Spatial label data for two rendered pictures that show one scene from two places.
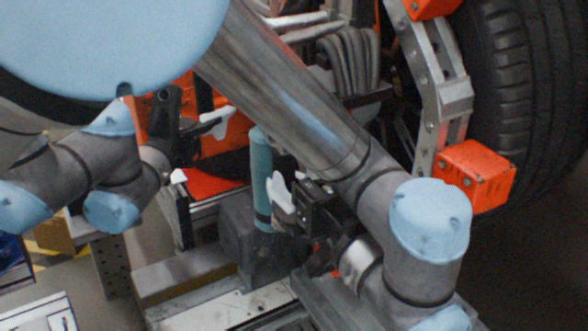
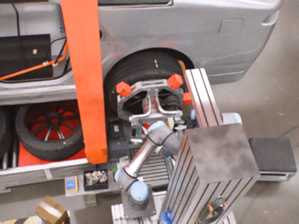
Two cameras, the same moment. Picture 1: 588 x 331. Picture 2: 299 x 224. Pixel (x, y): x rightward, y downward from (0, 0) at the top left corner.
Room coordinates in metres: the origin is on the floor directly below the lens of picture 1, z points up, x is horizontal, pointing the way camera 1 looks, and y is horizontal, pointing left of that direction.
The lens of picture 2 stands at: (0.51, 1.55, 3.33)
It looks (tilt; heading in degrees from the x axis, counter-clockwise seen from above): 57 degrees down; 282
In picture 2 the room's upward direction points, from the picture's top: 8 degrees clockwise
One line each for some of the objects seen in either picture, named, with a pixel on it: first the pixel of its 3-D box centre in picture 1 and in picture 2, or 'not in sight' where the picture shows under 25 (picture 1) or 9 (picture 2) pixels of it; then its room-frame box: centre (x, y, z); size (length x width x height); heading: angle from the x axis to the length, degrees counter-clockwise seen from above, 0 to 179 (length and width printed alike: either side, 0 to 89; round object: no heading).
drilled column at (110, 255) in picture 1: (105, 239); (89, 193); (1.18, 0.58, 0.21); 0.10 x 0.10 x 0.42; 29
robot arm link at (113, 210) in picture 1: (122, 195); (166, 153); (0.63, 0.27, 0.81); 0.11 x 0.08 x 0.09; 164
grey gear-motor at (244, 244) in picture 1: (291, 232); (116, 138); (1.16, 0.00, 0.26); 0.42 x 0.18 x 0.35; 119
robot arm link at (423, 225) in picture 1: (415, 230); not in sight; (0.39, -0.13, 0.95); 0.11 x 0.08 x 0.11; 23
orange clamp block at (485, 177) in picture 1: (469, 176); (186, 98); (0.63, -0.27, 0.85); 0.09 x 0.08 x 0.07; 29
